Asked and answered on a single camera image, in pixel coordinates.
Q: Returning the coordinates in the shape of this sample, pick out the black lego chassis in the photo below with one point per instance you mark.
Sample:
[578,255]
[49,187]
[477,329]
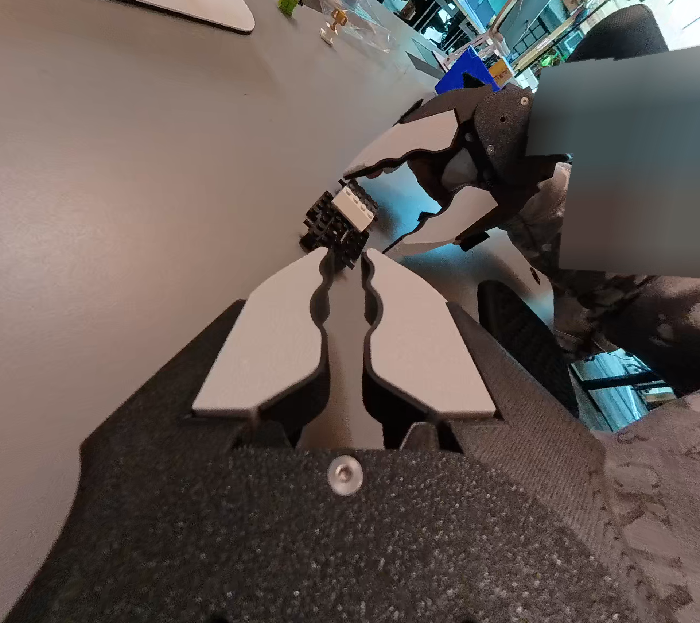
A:
[334,235]

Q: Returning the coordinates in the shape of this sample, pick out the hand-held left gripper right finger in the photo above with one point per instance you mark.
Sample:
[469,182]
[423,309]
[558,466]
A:
[432,360]

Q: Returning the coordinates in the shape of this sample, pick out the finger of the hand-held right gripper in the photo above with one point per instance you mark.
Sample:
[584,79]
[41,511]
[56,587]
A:
[454,218]
[405,142]

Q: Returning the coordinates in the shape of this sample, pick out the small white lego piece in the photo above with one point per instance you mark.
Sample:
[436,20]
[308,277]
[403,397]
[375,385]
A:
[328,32]

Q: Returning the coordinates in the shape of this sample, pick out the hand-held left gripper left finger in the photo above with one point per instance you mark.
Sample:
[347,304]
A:
[263,360]

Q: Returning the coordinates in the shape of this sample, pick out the person's grey sweatshirt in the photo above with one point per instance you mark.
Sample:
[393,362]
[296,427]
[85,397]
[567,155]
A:
[656,514]

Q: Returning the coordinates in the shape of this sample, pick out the blue plastic bin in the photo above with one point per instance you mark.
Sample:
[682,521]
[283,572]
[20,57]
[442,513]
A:
[470,70]

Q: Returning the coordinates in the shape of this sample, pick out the black round cushion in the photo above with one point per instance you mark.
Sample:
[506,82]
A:
[525,339]

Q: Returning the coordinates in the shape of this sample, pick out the clear plastic bag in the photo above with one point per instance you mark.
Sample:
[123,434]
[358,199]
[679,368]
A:
[356,5]

